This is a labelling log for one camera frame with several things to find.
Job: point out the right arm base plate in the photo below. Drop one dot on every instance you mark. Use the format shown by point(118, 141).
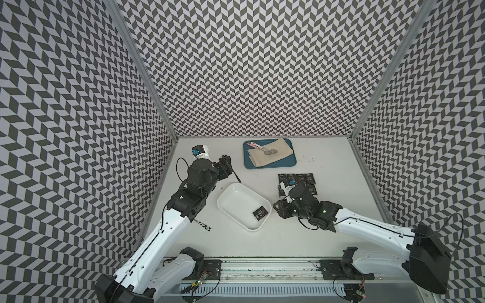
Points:
point(333, 268)

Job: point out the aluminium front rail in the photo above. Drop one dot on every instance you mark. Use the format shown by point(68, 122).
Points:
point(290, 270)

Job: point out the pink handled spoon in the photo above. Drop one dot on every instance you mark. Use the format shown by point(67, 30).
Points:
point(259, 147)

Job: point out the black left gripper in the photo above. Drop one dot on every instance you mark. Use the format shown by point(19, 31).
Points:
point(224, 168)

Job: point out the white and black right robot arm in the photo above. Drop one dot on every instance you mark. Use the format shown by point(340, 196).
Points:
point(417, 251)

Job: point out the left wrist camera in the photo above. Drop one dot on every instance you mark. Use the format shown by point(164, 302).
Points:
point(200, 152)

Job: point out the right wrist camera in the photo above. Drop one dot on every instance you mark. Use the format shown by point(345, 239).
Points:
point(286, 189)

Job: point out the black tissue pack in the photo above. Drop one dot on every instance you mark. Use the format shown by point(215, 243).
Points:
point(312, 189)
point(292, 179)
point(283, 179)
point(281, 192)
point(301, 179)
point(260, 213)
point(310, 179)

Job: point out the teal plastic tray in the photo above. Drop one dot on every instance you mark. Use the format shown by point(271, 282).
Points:
point(287, 162)

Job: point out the white plastic storage box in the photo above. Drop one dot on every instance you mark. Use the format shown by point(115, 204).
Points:
point(238, 202)

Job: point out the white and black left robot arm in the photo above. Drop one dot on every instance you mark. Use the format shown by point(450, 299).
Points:
point(141, 278)

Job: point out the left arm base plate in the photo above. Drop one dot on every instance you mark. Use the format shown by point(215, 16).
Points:
point(211, 267)

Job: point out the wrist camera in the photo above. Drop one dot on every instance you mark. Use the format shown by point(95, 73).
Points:
point(200, 152)
point(286, 189)

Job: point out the black metal spoon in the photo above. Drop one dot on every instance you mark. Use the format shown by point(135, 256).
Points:
point(237, 177)

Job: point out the beige folded cloth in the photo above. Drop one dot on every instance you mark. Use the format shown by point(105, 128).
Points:
point(263, 155)

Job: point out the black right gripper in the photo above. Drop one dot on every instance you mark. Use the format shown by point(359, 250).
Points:
point(282, 210)

